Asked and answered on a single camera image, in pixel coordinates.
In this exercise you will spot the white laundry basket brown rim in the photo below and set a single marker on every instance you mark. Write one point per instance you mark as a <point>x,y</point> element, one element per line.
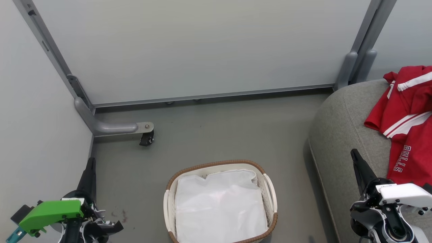
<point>270,202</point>

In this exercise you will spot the grey partition corner post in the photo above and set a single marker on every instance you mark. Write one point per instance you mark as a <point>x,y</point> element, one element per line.
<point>50,50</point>

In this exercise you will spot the white cloth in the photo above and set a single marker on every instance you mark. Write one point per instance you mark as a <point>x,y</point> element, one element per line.
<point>219,209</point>

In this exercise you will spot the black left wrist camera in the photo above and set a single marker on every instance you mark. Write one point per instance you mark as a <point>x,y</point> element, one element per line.
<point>21,214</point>

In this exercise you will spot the grey partition bottom rail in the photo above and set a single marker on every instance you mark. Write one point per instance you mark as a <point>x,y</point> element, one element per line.
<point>209,95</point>

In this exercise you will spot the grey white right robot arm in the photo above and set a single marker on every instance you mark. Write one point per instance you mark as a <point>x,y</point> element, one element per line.
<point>391,229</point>

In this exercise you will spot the grey fabric sofa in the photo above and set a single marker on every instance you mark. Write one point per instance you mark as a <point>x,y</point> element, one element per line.
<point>341,135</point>

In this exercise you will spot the grey partition post pair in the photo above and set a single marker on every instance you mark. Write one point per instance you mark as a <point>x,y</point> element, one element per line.
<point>361,50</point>

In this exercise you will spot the grey partition foot bar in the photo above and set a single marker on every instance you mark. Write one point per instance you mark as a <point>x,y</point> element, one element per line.
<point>111,128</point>

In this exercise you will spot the black caster wheel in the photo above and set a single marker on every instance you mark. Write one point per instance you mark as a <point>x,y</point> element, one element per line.
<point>147,138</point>

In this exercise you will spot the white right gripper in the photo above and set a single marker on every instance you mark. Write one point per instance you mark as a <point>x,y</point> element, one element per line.
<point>405,195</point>

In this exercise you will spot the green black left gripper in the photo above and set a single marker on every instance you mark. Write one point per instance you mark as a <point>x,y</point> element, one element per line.
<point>50,214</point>

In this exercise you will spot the red basketball jersey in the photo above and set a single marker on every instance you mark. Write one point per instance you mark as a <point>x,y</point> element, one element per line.
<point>411,135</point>

